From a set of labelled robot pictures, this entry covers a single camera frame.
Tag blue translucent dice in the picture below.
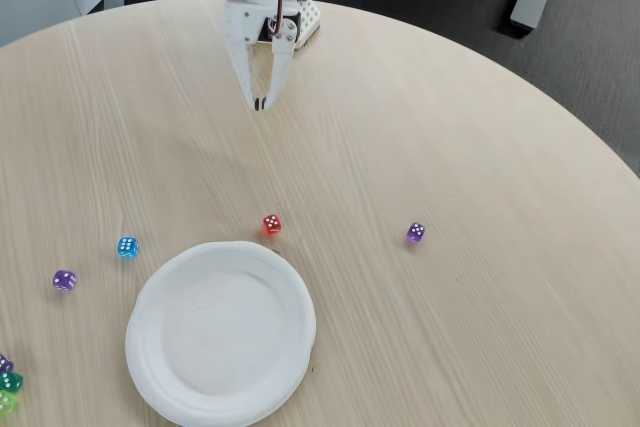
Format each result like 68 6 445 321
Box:
117 236 140 260

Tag white paper plate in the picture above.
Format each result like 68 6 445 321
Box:
124 240 318 427

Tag dark green translucent dice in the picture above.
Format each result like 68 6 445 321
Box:
0 370 25 393

